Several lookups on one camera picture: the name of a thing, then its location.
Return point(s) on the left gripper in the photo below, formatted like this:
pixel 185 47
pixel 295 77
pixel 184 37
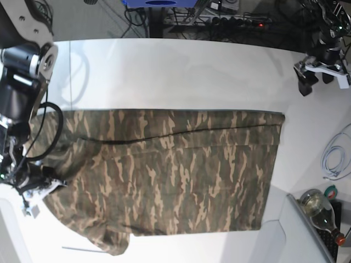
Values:
pixel 330 62

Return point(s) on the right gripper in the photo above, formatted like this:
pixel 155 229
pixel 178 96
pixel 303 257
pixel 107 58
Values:
pixel 33 183

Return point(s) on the camouflage t-shirt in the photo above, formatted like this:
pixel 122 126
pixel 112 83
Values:
pixel 162 172

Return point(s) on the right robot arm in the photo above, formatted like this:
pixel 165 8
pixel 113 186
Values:
pixel 28 55

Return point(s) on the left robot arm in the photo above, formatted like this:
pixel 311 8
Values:
pixel 333 23

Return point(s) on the green tape roll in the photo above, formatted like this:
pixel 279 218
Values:
pixel 331 192

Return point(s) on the clear plastic bottle red cap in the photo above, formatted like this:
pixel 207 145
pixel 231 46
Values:
pixel 321 214

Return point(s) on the black power strip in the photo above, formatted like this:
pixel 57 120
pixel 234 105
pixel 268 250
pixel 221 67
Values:
pixel 246 20

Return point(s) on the blue box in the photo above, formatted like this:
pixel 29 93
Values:
pixel 160 3

